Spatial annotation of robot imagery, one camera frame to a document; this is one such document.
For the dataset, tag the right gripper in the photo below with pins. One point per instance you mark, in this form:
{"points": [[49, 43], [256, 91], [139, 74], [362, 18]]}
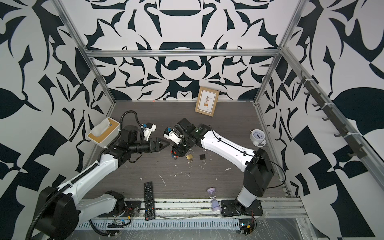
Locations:
{"points": [[179, 152]]}

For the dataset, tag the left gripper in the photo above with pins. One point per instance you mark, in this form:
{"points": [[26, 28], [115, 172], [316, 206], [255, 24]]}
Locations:
{"points": [[156, 148]]}

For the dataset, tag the black padlock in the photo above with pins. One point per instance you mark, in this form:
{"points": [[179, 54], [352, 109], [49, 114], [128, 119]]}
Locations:
{"points": [[203, 158]]}

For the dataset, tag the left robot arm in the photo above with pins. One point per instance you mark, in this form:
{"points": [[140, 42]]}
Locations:
{"points": [[61, 209]]}

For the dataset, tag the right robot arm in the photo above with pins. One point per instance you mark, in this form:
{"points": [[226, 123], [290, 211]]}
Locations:
{"points": [[256, 165]]}

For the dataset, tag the black remote control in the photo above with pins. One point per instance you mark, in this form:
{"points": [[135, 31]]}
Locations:
{"points": [[149, 201]]}

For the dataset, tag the white alarm clock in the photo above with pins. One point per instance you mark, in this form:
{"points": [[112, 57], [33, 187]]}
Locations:
{"points": [[258, 138]]}

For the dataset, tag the purple hourglass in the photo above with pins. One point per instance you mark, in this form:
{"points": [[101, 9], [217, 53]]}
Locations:
{"points": [[214, 202]]}

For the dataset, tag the left circuit board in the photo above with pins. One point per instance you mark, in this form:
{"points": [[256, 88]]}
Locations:
{"points": [[119, 223]]}

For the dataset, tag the circuit board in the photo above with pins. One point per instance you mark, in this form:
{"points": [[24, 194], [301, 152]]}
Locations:
{"points": [[247, 228], [119, 223]]}

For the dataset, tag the right circuit board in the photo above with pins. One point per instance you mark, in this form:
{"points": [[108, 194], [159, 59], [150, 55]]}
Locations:
{"points": [[247, 228]]}

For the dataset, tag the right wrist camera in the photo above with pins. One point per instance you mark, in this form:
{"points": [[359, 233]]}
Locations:
{"points": [[172, 135]]}

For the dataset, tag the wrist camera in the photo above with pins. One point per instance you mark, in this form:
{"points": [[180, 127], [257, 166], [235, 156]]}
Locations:
{"points": [[147, 130], [172, 135]]}

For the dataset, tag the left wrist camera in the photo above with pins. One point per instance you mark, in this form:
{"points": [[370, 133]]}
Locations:
{"points": [[147, 130]]}

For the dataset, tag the wooden picture frame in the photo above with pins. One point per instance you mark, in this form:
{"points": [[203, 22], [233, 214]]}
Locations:
{"points": [[207, 101]]}

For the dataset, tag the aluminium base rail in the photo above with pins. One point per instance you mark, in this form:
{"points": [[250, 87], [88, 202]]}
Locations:
{"points": [[196, 208]]}

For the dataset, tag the white cable duct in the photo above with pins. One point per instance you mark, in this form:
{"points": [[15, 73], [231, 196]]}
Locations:
{"points": [[174, 224]]}

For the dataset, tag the wall hook rail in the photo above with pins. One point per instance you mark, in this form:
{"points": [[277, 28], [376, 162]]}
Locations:
{"points": [[334, 115]]}

